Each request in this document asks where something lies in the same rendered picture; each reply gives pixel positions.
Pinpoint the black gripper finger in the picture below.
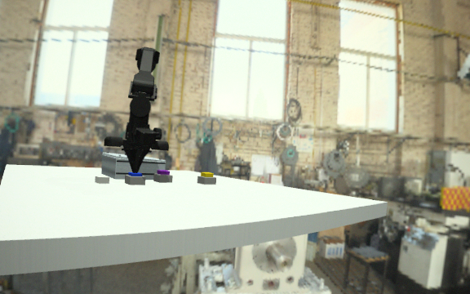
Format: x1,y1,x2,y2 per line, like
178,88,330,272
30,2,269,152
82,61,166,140
122,149,137,173
135,150,152,173

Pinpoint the blue button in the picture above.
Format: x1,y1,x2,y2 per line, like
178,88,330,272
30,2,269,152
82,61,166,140
125,172,146,185

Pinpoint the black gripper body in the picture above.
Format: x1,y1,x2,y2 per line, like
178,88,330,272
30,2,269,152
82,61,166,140
104,119,169,150

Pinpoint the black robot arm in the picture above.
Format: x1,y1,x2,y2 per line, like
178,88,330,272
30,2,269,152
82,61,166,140
128,47,162,144

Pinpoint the yellow button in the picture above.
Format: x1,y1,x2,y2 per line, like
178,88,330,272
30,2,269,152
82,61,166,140
197,172,216,185

